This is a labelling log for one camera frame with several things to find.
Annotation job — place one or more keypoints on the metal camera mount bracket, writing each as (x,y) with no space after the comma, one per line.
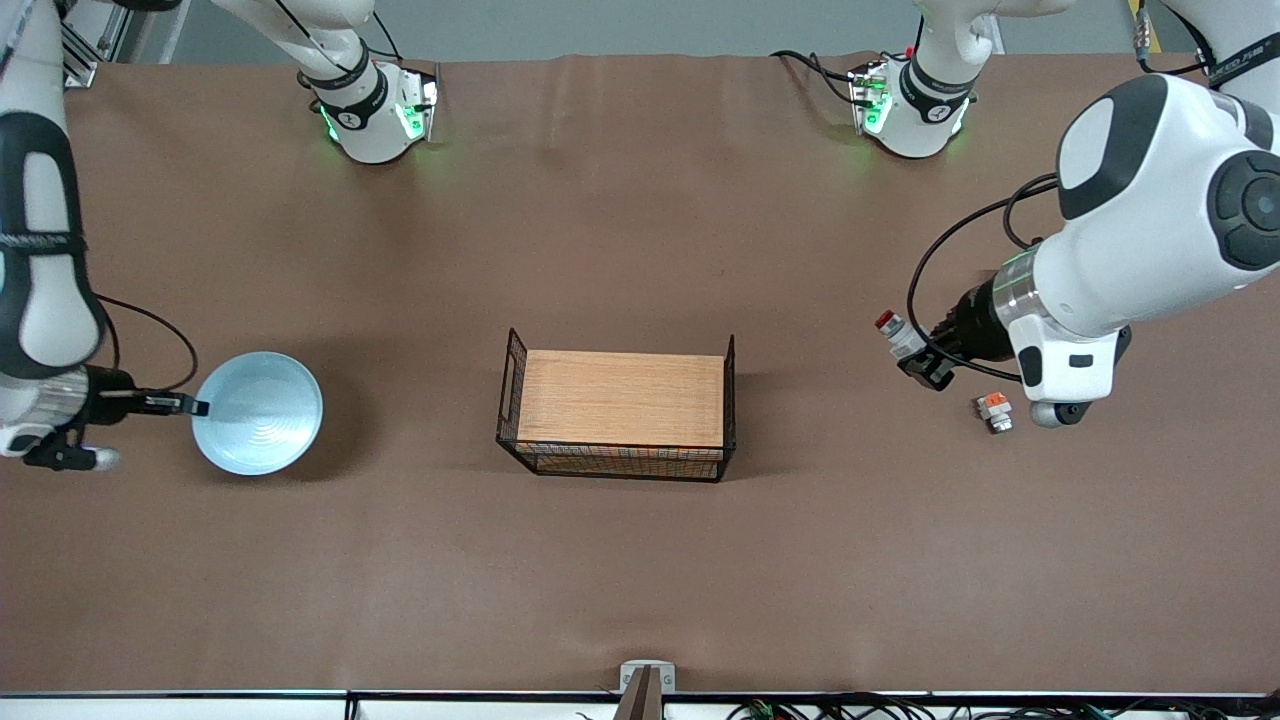
(645,690)

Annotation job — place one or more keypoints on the white table edge rail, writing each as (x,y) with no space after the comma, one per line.
(200,708)

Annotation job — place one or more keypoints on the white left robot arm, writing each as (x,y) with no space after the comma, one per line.
(1150,230)

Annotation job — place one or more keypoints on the aluminium frame profile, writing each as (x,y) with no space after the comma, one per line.
(85,60)

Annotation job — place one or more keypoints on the white orange contact block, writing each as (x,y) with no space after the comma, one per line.
(995,412)

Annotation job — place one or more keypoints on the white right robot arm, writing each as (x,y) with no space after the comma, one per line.
(40,320)

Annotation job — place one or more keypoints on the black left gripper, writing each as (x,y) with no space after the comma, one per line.
(972,324)

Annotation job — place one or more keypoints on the light blue round plate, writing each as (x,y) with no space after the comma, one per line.
(257,415)

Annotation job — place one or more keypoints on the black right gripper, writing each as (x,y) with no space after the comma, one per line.
(108,393)

